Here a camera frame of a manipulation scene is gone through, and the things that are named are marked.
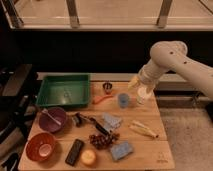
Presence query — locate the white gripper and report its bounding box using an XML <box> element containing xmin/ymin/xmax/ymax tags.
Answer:
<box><xmin>128</xmin><ymin>73</ymin><xmax>155</xmax><ymax>104</ymax></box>

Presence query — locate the light blue towel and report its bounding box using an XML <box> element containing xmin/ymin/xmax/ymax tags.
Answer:
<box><xmin>102</xmin><ymin>113</ymin><xmax>122</xmax><ymax>131</ymax></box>

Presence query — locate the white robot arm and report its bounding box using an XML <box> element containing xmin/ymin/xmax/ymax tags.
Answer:
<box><xmin>128</xmin><ymin>41</ymin><xmax>213</xmax><ymax>101</ymax></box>

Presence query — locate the purple bowl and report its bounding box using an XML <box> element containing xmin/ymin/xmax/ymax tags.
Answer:
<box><xmin>39</xmin><ymin>107</ymin><xmax>68</xmax><ymax>133</ymax></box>

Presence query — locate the red bowl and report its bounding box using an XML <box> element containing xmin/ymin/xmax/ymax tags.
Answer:
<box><xmin>26</xmin><ymin>132</ymin><xmax>56</xmax><ymax>162</ymax></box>

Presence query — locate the blue plastic cup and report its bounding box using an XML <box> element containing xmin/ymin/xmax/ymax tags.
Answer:
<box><xmin>118</xmin><ymin>93</ymin><xmax>130</xmax><ymax>108</ymax></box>

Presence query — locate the small metal cup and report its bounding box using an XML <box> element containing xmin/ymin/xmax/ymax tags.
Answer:
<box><xmin>103</xmin><ymin>82</ymin><xmax>112</xmax><ymax>94</ymax></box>

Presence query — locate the orange carrot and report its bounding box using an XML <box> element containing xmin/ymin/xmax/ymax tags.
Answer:
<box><xmin>92</xmin><ymin>95</ymin><xmax>113</xmax><ymax>104</ymax></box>

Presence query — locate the blue sponge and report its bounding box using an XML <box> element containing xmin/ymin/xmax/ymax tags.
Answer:
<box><xmin>110</xmin><ymin>141</ymin><xmax>133</xmax><ymax>161</ymax></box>

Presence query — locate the bunch of dark grapes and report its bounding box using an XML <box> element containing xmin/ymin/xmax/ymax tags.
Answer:
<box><xmin>89</xmin><ymin>133</ymin><xmax>119</xmax><ymax>150</ymax></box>

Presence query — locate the green plastic tray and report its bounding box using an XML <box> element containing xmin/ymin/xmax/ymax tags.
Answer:
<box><xmin>36</xmin><ymin>74</ymin><xmax>90</xmax><ymax>108</ymax></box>

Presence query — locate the black remote control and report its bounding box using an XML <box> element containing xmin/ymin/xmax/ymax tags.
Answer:
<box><xmin>65</xmin><ymin>139</ymin><xmax>84</xmax><ymax>166</ymax></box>

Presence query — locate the yellow apple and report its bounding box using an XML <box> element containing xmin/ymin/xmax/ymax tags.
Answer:
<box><xmin>80</xmin><ymin>149</ymin><xmax>96</xmax><ymax>166</ymax></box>

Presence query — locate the white plastic spoon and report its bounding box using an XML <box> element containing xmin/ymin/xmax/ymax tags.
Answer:
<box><xmin>42</xmin><ymin>108</ymin><xmax>61</xmax><ymax>126</ymax></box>

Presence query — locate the dark chair at left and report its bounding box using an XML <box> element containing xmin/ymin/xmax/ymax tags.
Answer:
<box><xmin>0</xmin><ymin>64</ymin><xmax>37</xmax><ymax>158</ymax></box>

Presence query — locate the black handled kitchen tool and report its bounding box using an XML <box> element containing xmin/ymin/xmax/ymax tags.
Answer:
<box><xmin>72</xmin><ymin>112</ymin><xmax>109</xmax><ymax>135</ymax></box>

